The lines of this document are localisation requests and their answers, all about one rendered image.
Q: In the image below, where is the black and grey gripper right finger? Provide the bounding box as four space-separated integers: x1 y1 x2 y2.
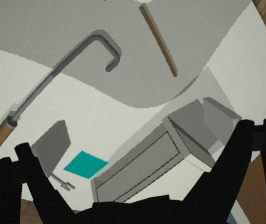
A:
158 97 266 224

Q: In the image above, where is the teal square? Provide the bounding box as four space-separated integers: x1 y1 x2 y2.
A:
63 151 108 179

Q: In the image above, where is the small white cabinet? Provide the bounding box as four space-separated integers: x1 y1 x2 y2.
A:
90 116 216 203

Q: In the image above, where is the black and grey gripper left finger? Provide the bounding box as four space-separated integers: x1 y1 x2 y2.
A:
0 120 85 224

